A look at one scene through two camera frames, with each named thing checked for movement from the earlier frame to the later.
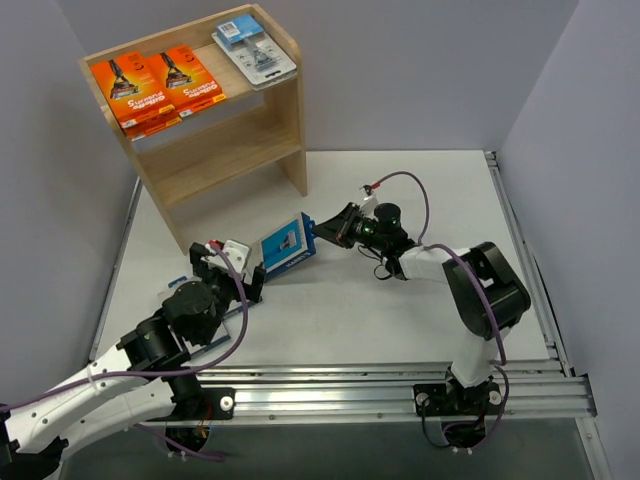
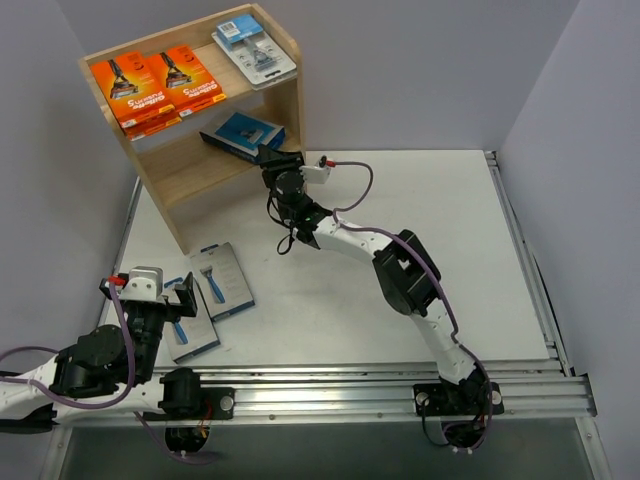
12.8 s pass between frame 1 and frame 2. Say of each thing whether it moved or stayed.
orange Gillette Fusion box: stayed
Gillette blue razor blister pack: stayed
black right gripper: moved
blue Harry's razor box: moved
